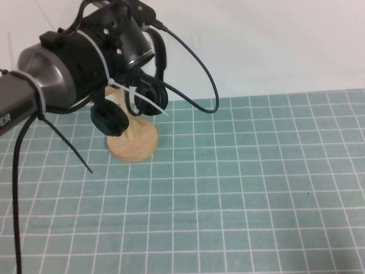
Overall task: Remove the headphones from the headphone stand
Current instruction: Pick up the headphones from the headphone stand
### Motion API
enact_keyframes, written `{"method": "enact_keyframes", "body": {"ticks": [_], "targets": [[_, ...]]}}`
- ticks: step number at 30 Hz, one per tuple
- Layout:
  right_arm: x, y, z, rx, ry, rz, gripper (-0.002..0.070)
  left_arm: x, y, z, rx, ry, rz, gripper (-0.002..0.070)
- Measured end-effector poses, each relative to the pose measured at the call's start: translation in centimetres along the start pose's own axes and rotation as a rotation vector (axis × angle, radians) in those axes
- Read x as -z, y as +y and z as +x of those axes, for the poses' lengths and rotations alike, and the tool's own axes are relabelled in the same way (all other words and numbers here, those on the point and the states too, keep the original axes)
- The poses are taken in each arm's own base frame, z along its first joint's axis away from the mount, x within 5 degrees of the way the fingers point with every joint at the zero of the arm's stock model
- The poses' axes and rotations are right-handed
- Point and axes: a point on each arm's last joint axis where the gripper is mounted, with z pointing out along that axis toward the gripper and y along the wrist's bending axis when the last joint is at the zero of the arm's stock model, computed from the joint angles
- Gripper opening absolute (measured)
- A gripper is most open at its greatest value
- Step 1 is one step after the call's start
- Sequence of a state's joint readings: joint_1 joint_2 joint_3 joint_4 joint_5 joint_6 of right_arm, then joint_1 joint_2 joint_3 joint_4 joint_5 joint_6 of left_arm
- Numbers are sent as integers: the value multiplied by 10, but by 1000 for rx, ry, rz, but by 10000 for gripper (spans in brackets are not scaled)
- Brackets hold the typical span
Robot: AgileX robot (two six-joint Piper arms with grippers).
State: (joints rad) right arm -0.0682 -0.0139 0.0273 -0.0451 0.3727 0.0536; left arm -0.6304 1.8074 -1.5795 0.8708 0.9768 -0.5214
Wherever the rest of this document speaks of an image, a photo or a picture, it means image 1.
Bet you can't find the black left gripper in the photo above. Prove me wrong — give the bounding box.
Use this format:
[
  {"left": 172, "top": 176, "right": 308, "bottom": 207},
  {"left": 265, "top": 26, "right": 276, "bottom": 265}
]
[{"left": 81, "top": 0, "right": 135, "bottom": 38}]

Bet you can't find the black over-ear headphones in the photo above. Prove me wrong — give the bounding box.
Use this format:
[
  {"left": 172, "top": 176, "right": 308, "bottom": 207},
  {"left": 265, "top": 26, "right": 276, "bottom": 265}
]
[{"left": 90, "top": 30, "right": 169, "bottom": 138}]

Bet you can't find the wooden branch headphone stand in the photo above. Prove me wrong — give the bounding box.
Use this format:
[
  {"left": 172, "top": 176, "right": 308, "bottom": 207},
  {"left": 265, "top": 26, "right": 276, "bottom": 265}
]
[{"left": 88, "top": 85, "right": 159, "bottom": 163}]

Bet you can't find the white zip tie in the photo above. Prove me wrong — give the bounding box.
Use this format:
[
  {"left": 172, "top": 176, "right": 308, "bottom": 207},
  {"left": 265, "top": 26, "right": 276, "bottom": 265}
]
[{"left": 76, "top": 30, "right": 169, "bottom": 117}]

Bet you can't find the grey zip tie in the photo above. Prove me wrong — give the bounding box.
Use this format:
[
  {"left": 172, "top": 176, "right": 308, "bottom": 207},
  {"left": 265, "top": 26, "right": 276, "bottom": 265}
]
[{"left": 17, "top": 71, "right": 47, "bottom": 115}]

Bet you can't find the black zip tie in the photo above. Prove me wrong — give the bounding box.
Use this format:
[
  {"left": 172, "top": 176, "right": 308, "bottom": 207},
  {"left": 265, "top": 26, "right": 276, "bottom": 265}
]
[{"left": 36, "top": 113, "right": 94, "bottom": 174}]

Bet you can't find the green white-grid tablecloth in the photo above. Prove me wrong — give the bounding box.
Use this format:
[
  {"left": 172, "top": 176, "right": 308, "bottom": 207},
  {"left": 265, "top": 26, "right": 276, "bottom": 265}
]
[{"left": 0, "top": 90, "right": 365, "bottom": 274}]

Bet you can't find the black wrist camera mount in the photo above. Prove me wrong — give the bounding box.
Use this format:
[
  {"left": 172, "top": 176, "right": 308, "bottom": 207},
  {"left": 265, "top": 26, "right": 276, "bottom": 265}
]
[{"left": 128, "top": 0, "right": 157, "bottom": 29}]

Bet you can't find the black camera cable loop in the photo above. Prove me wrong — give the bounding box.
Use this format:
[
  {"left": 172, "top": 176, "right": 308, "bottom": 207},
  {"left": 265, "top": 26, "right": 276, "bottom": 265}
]
[{"left": 152, "top": 19, "right": 220, "bottom": 115}]

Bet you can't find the black hanging arm cable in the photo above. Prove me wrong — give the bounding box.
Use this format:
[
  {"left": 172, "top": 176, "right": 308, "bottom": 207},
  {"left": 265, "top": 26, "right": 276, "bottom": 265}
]
[{"left": 10, "top": 114, "right": 39, "bottom": 274}]

